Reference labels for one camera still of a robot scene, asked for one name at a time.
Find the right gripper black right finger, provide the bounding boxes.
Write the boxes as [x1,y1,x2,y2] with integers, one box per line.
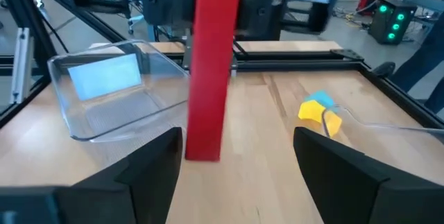
[293,126,444,224]

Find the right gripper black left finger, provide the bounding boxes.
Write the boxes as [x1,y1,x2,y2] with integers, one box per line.
[0,126,184,224]

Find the red long block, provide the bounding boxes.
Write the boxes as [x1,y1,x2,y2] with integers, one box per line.
[185,0,243,163]

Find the teal long block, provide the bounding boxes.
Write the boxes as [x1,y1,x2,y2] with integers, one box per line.
[305,90,336,110]

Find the clear plastic bin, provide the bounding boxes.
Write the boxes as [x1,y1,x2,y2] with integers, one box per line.
[321,105,444,187]
[46,39,191,143]

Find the yellow cube block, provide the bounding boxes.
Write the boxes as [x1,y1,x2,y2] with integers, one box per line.
[298,99,327,123]

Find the person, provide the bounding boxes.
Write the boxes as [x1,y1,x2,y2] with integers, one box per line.
[390,8,444,114]

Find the black computer tower green lights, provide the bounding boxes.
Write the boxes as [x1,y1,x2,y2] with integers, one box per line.
[367,0,418,46]

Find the red tool box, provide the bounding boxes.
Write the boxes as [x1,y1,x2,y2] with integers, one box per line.
[356,0,395,16]

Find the black aluminium table frame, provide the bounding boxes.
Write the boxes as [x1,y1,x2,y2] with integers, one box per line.
[0,0,444,131]

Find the silver corner bracket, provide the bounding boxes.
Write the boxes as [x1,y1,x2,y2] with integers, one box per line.
[10,27,33,105]

